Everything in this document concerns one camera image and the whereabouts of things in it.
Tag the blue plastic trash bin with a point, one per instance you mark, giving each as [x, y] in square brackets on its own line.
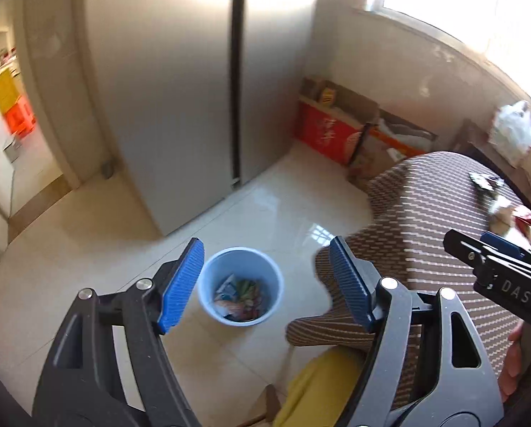
[240, 287]

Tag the white plastic bag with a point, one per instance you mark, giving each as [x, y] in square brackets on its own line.
[510, 133]

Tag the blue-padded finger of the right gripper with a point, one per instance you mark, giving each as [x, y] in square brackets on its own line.
[506, 247]

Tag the yellow trouser leg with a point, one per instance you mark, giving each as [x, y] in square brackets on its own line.
[318, 394]

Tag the black foil snack wrapper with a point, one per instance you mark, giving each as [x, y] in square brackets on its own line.
[487, 183]

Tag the dark wooden side cabinet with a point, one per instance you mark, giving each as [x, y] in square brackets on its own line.
[473, 142]

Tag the red cardboard box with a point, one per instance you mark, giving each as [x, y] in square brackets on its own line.
[331, 132]

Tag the orange plastic stool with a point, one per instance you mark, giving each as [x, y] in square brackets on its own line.
[20, 118]

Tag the brown polka dot tablecloth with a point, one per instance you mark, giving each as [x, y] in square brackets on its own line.
[414, 204]

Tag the cardboard snack package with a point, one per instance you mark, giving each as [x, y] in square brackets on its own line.
[510, 221]

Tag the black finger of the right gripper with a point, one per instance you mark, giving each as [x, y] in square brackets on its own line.
[471, 251]

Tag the open brown cardboard box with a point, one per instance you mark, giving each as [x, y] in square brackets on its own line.
[386, 140]

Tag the silver double-door refrigerator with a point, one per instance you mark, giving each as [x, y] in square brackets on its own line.
[194, 96]

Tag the right hand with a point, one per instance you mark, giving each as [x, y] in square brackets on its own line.
[509, 375]

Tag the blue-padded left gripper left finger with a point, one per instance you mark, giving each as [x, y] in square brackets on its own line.
[107, 365]

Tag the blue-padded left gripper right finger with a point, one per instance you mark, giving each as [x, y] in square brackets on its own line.
[427, 365]

